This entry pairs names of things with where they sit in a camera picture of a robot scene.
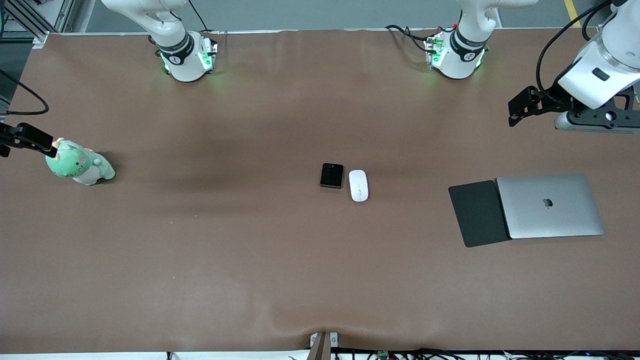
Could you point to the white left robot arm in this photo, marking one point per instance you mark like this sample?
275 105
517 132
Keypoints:
465 55

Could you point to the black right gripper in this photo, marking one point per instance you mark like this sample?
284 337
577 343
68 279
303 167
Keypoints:
22 135

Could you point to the black flip phone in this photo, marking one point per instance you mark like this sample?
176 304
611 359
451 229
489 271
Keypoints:
331 175

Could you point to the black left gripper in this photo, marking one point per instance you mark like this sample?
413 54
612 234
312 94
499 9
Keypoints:
556 101

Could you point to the green dinosaur plush toy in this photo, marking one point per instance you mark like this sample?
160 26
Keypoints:
77 165

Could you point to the black mouse pad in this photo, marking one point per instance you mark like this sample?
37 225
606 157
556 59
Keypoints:
477 215

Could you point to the small green circuit board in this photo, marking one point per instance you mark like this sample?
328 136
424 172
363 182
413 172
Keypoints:
383 355

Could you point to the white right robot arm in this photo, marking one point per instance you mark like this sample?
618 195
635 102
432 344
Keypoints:
182 62

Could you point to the white computer mouse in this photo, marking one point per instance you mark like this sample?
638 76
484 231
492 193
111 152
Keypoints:
358 186

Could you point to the silver closed laptop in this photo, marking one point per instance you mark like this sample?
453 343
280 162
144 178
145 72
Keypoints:
550 206

